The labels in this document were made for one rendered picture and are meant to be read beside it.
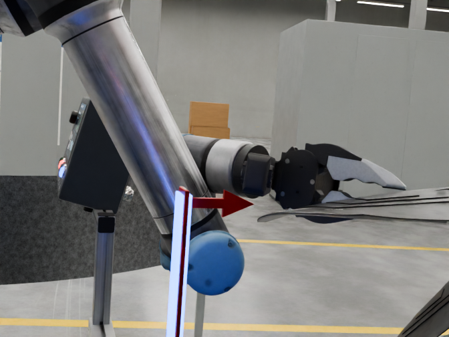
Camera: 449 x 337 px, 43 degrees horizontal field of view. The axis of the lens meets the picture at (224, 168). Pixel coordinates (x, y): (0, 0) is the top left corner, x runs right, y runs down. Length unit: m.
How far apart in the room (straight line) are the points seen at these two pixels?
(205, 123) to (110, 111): 7.87
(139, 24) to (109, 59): 4.09
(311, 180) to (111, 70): 0.26
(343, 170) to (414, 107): 6.37
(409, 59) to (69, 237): 5.40
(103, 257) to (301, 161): 0.47
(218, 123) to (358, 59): 2.65
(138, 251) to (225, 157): 1.68
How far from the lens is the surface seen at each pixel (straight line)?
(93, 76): 0.63
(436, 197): 0.58
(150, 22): 4.71
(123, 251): 2.34
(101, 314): 1.06
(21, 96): 6.55
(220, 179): 0.73
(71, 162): 1.04
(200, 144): 0.76
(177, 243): 0.47
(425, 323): 0.79
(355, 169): 0.65
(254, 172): 0.61
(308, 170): 0.67
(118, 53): 0.63
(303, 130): 6.57
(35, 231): 2.19
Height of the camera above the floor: 1.27
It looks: 7 degrees down
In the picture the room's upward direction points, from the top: 4 degrees clockwise
